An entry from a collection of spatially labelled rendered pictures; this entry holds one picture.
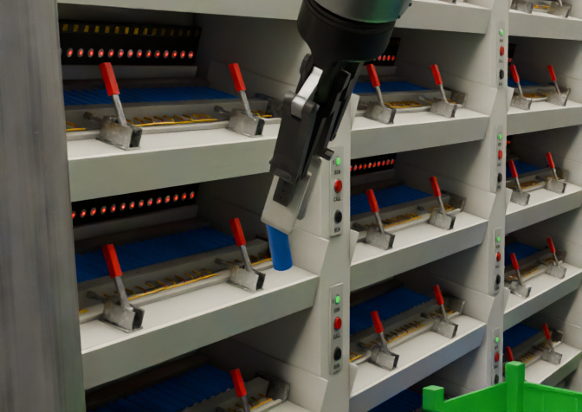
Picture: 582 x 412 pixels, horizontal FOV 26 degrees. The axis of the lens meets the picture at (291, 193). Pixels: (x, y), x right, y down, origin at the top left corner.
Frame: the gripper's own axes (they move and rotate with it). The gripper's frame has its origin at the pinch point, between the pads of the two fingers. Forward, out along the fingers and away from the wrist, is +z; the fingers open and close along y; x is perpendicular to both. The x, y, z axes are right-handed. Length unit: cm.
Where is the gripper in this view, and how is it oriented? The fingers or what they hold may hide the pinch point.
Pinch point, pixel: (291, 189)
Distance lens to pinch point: 111.2
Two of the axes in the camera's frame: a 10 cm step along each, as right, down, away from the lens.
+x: -8.7, -4.5, 2.0
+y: 4.2, -5.0, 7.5
